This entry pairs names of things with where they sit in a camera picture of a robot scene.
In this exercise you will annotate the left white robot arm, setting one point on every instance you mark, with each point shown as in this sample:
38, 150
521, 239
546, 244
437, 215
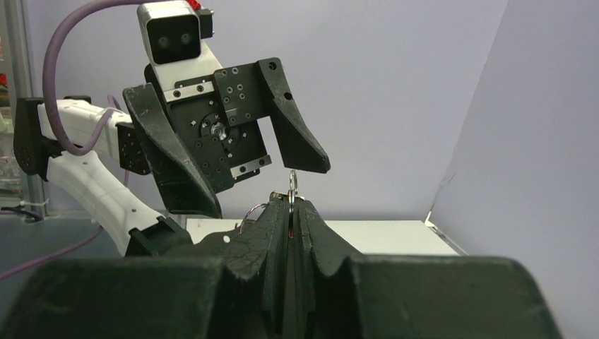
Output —
84, 177

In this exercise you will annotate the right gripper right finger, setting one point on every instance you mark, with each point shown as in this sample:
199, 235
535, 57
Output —
348, 294

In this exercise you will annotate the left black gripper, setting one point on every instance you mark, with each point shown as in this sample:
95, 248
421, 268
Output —
193, 150

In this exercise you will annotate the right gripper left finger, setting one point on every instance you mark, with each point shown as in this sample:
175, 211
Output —
169, 288

